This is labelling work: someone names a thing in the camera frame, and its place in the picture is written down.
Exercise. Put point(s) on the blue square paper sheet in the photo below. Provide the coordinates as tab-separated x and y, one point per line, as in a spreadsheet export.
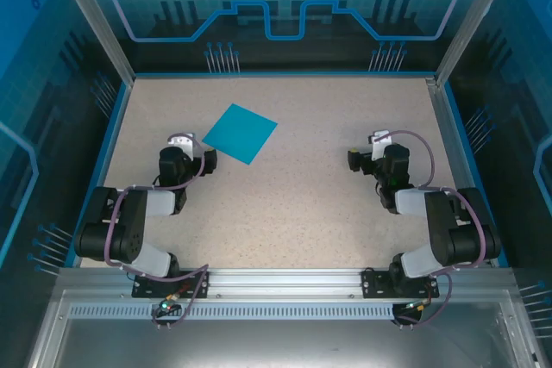
239	133

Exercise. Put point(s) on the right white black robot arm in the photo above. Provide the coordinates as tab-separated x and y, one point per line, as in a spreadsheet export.
444	230

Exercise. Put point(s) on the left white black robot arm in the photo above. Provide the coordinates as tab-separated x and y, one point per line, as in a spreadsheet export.
129	230

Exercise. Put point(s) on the metal sheet panel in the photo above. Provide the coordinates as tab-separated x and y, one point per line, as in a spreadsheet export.
276	342

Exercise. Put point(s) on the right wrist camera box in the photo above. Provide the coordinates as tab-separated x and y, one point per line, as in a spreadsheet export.
380	144

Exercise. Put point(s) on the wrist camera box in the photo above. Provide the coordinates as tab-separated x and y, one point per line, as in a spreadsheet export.
181	141
380	144

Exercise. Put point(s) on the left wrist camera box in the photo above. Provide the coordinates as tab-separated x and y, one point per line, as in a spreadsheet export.
181	141

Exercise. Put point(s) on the aluminium side rail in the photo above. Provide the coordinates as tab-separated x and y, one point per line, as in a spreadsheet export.
456	161

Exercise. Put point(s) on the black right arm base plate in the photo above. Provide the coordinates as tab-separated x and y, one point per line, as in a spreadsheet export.
373	284

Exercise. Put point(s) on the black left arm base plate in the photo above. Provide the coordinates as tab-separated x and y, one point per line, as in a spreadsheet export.
144	288

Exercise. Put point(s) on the aluminium mounting rail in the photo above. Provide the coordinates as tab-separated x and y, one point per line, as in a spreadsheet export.
284	282

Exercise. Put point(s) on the aluminium frame post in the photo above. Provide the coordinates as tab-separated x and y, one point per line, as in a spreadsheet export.
95	19
472	19

